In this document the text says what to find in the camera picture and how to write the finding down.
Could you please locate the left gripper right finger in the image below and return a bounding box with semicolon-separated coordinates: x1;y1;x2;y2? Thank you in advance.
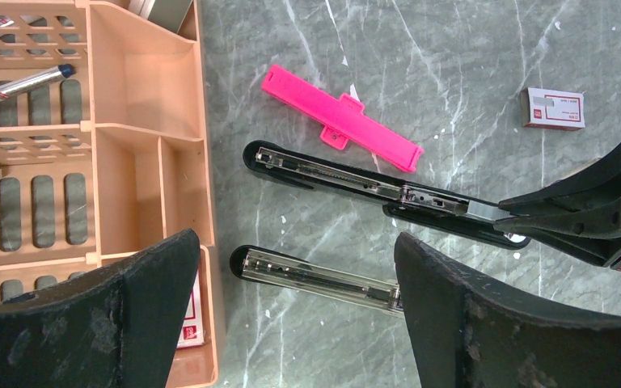
394;232;621;387

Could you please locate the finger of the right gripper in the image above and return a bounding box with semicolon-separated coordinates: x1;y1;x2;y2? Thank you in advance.
499;142;621;214
494;197;621;268

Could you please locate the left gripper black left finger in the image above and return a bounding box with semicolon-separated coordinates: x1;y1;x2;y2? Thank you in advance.
0;229;201;387

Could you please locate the red white staple box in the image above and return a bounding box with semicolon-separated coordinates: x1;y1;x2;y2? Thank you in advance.
519;87;585;131

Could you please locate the beige black stapler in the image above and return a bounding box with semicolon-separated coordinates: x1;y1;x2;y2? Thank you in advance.
230;245;404;318

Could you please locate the pink plastic staple remover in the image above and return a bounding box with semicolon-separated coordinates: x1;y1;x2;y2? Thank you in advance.
261;65;424;172

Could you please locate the staple box in organizer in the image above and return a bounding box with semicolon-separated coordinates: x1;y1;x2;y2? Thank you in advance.
177;271;205;349

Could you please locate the orange mesh file organizer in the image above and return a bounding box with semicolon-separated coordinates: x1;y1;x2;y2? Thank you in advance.
0;1;226;387

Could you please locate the silver blue pen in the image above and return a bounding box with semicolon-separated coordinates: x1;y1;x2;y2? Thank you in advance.
0;64;77;103

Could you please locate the grey white device in organizer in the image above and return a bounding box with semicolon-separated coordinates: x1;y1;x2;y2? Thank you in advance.
128;0;193;33

